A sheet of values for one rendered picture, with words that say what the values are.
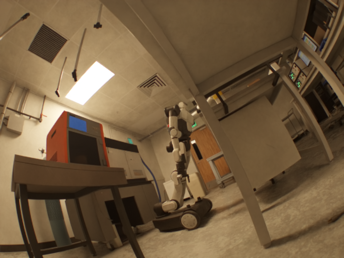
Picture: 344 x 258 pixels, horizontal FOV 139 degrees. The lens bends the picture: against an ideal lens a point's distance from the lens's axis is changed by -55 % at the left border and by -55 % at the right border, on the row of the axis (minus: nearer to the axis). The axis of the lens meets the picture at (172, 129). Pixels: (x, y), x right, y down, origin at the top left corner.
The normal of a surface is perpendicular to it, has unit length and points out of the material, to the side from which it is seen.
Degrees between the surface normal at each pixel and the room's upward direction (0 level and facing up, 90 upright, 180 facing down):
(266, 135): 90
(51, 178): 90
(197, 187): 93
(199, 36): 180
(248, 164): 90
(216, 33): 180
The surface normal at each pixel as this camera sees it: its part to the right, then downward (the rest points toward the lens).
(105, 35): 0.36, 0.84
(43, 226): 0.84, -0.48
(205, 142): -0.41, -0.24
